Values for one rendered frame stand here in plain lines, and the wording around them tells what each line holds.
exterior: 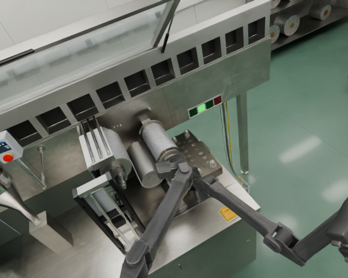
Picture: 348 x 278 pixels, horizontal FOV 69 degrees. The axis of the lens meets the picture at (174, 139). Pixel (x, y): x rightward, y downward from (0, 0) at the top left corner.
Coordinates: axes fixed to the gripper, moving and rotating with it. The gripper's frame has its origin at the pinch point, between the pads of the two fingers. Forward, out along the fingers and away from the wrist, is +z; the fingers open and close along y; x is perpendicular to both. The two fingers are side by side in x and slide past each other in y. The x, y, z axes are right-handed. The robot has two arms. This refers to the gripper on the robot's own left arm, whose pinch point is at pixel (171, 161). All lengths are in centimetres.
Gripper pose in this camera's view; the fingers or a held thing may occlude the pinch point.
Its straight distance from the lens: 121.2
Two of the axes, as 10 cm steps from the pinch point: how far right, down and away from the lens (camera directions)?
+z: -2.0, 0.2, 9.8
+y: 8.7, -4.6, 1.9
